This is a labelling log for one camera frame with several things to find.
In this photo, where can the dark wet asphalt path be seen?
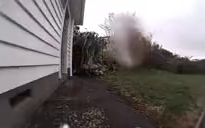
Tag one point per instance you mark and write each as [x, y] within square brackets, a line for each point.
[86, 96]

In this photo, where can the distant hedge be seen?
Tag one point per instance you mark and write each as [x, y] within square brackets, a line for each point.
[186, 65]

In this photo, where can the white clapboard house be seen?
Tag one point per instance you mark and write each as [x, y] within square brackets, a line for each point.
[23, 50]

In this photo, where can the green grass lawn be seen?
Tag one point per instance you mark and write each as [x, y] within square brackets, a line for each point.
[163, 88]

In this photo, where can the dense green bushes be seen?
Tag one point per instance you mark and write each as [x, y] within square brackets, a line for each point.
[90, 53]

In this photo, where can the robot's own part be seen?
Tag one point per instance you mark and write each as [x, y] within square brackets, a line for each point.
[64, 126]

